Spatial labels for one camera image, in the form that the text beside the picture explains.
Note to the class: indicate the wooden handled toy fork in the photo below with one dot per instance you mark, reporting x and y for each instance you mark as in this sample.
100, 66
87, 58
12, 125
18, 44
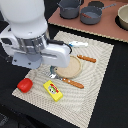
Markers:
66, 80

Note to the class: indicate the grey toy pot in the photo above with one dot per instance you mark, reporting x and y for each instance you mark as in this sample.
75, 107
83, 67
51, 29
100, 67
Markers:
69, 9

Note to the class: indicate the red toy tomato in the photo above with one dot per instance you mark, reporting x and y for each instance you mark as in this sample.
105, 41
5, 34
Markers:
25, 85

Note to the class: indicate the beige bowl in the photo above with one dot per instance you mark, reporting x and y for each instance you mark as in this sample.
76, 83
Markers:
123, 16

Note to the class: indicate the grey toy saucepan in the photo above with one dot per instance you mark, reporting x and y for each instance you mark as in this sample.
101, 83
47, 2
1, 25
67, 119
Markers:
94, 12

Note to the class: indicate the brown toy sausage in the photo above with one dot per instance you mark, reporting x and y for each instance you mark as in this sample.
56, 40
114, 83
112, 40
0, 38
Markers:
85, 15

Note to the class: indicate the yellow butter box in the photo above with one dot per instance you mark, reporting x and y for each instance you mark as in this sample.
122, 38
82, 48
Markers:
54, 92

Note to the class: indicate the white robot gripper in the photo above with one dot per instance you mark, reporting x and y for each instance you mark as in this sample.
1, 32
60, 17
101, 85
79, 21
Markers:
26, 38

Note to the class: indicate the round wooden plate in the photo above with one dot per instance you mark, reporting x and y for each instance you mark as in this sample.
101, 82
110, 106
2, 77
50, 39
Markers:
72, 70

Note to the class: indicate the wooden handled toy knife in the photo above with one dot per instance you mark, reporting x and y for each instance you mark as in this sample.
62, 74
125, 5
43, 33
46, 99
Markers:
86, 58

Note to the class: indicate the brown toy stove board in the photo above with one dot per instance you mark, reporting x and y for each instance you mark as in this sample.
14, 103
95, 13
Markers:
107, 26

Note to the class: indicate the beige woven placemat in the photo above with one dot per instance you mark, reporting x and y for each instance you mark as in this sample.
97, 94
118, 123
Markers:
77, 105

